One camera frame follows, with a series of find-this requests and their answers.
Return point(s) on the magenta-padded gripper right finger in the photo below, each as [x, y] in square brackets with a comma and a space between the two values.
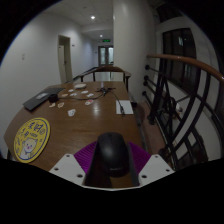
[153, 168]

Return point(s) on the pale side door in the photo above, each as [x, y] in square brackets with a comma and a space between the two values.
[65, 60]

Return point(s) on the green exit sign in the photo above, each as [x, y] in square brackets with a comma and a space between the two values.
[106, 40]

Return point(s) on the black computer mouse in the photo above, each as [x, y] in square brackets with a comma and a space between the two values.
[112, 153]

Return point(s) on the round yellow cartoon mouse pad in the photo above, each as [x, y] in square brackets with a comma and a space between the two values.
[31, 140]

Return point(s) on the flat white packet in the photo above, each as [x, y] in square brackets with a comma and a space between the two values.
[80, 86]

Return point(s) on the glass double door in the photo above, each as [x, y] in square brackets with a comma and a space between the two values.
[105, 55]

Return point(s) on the small black box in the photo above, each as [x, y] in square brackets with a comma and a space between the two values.
[53, 98]

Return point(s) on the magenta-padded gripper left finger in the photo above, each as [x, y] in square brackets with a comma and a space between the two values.
[68, 168]

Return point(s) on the small pale card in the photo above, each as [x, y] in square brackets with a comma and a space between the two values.
[64, 95]
[73, 94]
[89, 102]
[71, 90]
[90, 95]
[71, 112]
[84, 92]
[60, 105]
[52, 105]

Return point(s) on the dark wooden armchair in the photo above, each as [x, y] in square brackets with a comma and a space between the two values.
[110, 69]

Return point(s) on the dark framed window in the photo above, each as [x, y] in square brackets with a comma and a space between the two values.
[180, 50]

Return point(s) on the black closed laptop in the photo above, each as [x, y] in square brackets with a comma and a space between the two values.
[41, 97]

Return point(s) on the black railing with wooden handrail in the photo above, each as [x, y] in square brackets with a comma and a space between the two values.
[186, 61]

